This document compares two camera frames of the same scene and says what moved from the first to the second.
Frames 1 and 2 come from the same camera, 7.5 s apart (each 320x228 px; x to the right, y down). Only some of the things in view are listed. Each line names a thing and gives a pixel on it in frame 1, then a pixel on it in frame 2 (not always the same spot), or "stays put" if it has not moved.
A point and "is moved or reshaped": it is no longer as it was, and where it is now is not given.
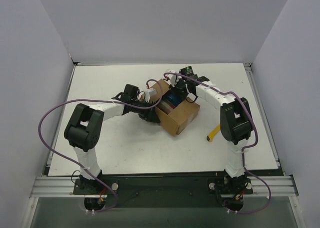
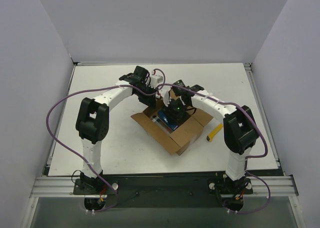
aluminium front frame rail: x=64 y=187 stays put
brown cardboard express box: x=176 y=121 is moved or reshaped
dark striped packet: x=165 y=106 is moved or reshaped
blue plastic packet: x=173 y=98 is moved or reshaped
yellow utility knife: x=213 y=132 stays put
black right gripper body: x=180 y=89 → x=175 y=114
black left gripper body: x=152 y=114 → x=151 y=100
